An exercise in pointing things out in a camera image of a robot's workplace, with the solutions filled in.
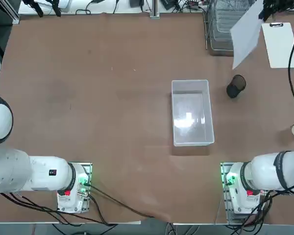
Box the black mesh pen cup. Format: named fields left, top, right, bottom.
left=226, top=74, right=247, bottom=99

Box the white clipboard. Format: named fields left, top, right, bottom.
left=261, top=22, right=294, bottom=69

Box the aluminium profile post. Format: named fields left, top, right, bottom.
left=149, top=0, right=161, bottom=19

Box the aluminium frame rail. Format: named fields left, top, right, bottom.
left=0, top=0, right=21, bottom=25

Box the dark base cable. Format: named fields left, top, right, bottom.
left=87, top=185, right=170, bottom=222

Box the white A4 paper sheet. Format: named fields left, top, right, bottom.
left=229, top=0, right=265, bottom=71

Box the black power supply box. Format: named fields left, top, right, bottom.
left=161, top=0, right=179, bottom=11

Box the white plastic bin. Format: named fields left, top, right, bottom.
left=171, top=79, right=216, bottom=147

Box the silver mesh file organizer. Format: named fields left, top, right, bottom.
left=202, top=0, right=259, bottom=56

